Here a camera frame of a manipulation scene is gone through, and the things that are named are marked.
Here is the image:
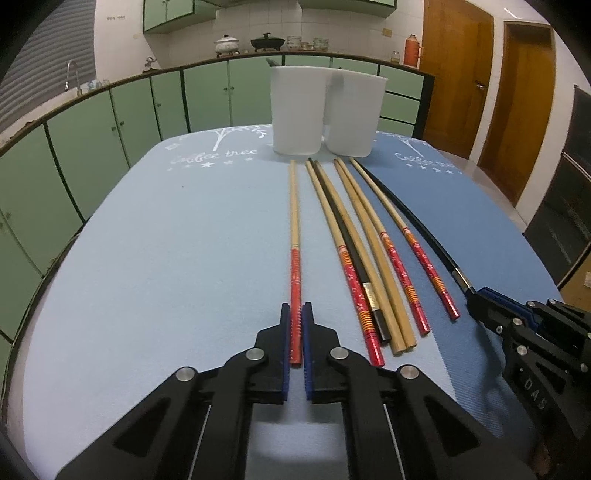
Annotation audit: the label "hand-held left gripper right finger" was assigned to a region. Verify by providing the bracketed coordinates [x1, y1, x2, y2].
[301, 301, 539, 480]

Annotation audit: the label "black cooking pot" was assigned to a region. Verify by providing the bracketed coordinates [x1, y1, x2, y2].
[250, 32, 286, 53]

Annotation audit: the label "brown cardboard box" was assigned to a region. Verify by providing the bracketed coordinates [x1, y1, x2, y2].
[560, 271, 591, 302]

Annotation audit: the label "white cooking pot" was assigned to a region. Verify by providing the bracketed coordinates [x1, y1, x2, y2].
[213, 34, 241, 57]

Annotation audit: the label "green wall cabinets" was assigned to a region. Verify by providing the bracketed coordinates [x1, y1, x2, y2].
[143, 0, 398, 34]

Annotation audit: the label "plain bamboo chopstick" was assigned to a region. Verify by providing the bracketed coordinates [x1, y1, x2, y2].
[333, 159, 417, 349]
[316, 161, 407, 356]

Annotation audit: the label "red-handled bamboo chopstick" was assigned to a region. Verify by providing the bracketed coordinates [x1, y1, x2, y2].
[288, 160, 303, 368]
[349, 157, 461, 321]
[305, 158, 385, 368]
[336, 158, 431, 336]

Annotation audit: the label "light blue table mat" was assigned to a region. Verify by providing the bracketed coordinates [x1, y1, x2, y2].
[7, 124, 458, 480]

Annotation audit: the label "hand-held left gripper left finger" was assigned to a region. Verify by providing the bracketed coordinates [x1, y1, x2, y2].
[55, 302, 293, 480]

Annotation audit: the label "green base cabinets with counter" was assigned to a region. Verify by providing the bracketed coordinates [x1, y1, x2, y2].
[0, 52, 435, 354]

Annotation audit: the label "black chopstick with gold band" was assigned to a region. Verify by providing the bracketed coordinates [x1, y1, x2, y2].
[310, 158, 392, 346]
[355, 161, 478, 296]

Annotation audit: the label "red thermos flask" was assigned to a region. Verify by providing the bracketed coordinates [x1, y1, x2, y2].
[405, 34, 423, 68]

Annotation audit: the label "dark blue table mat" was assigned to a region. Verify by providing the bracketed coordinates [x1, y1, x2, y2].
[323, 130, 564, 439]

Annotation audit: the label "grey window blinds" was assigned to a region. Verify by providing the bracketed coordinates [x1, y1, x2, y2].
[0, 0, 99, 136]

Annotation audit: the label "white plastic container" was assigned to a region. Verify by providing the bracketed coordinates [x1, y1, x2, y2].
[270, 66, 334, 156]
[325, 69, 387, 158]

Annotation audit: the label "dark glass-front cabinet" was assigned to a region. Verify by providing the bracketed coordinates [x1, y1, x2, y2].
[522, 85, 591, 288]

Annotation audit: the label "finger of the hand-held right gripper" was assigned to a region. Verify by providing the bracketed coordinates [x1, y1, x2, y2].
[477, 286, 549, 332]
[465, 294, 528, 341]

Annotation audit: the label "chrome sink faucet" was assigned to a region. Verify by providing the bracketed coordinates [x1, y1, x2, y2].
[65, 60, 84, 96]

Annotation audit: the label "wooden door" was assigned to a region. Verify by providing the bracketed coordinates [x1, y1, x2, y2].
[418, 0, 495, 160]
[478, 22, 557, 208]

